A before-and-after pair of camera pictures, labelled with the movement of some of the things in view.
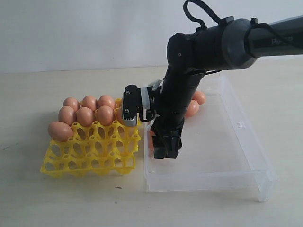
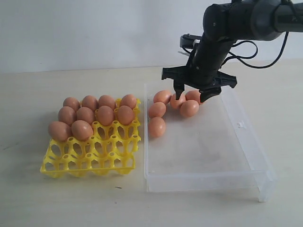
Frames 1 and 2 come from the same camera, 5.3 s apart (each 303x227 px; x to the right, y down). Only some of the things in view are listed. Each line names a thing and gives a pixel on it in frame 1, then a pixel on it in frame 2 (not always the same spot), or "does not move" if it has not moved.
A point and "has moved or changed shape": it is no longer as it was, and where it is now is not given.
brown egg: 67,114 does not move
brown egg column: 84,116 does not move
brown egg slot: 106,100 does not move
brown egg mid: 193,109 → 82,130
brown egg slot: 89,101 does not move
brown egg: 150,147 has moved or changed shape
